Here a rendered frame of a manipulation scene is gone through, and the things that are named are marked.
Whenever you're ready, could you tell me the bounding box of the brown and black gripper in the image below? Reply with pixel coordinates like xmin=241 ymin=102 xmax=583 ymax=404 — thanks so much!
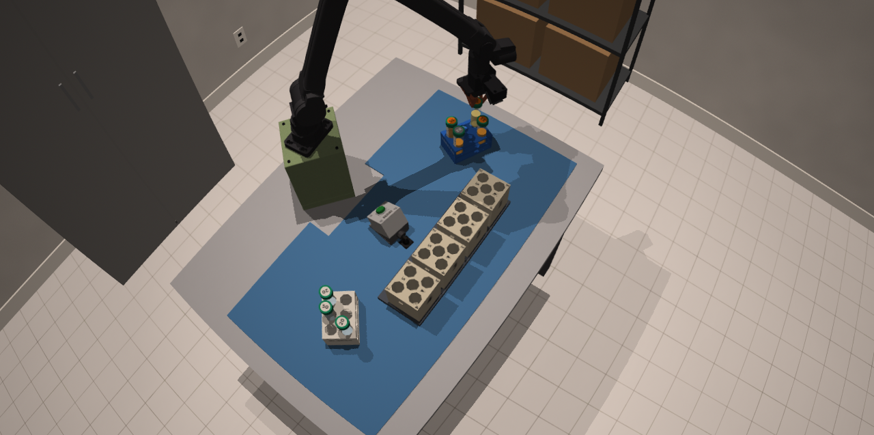
xmin=457 ymin=67 xmax=490 ymax=108

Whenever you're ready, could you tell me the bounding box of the beige block with holes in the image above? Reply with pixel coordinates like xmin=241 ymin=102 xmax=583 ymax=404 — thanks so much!
xmin=437 ymin=197 xmax=489 ymax=257
xmin=385 ymin=260 xmax=441 ymax=321
xmin=412 ymin=228 xmax=466 ymax=289
xmin=461 ymin=168 xmax=511 ymax=227

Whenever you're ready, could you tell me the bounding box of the beige tube rack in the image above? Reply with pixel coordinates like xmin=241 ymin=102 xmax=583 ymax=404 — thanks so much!
xmin=322 ymin=291 xmax=360 ymax=345

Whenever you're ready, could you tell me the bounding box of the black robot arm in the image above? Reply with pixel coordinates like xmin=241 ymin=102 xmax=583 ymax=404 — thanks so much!
xmin=284 ymin=0 xmax=517 ymax=157

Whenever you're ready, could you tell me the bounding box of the blue bench mat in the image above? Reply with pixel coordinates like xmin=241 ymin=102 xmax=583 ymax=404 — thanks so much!
xmin=227 ymin=89 xmax=577 ymax=435

